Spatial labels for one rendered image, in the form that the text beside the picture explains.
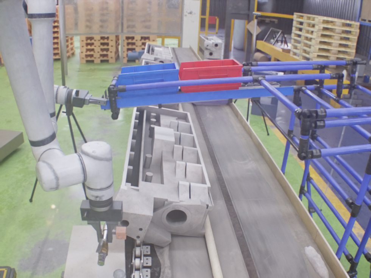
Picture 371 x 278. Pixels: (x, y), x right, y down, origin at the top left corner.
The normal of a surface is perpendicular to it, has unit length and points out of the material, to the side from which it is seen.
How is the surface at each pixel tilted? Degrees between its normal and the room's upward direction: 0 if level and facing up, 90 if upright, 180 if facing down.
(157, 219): 90
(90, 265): 0
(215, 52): 90
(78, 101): 90
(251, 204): 0
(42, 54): 90
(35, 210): 0
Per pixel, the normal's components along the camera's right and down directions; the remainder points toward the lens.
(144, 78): 0.07, 0.44
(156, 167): 0.21, -0.90
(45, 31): 0.65, 0.34
